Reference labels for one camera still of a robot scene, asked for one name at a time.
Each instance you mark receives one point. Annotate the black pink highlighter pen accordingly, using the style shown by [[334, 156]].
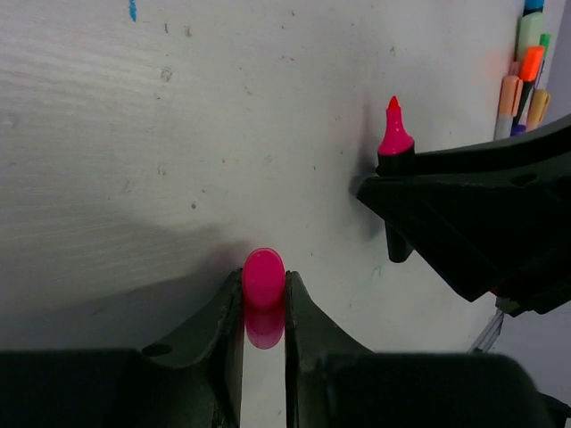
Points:
[[394, 134]]

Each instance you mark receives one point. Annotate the blue highlighter pen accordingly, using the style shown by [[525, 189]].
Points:
[[533, 6]]

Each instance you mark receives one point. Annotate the orange black highlighter pen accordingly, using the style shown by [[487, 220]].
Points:
[[528, 74]]

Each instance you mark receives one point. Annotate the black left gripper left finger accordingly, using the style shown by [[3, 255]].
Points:
[[199, 365]]

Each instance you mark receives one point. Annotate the purple black highlighter pen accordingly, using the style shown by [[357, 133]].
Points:
[[518, 130]]

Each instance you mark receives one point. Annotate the mint green highlighter pen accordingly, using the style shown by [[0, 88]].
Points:
[[529, 31]]

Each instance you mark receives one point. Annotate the pink highlighter cap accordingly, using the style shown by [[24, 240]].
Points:
[[263, 285]]

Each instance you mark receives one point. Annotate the yellow pastel highlighter pen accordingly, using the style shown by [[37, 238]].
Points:
[[538, 107]]

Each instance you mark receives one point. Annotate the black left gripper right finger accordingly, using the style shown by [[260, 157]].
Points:
[[311, 337]]

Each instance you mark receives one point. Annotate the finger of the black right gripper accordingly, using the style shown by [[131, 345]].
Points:
[[505, 232], [541, 144]]

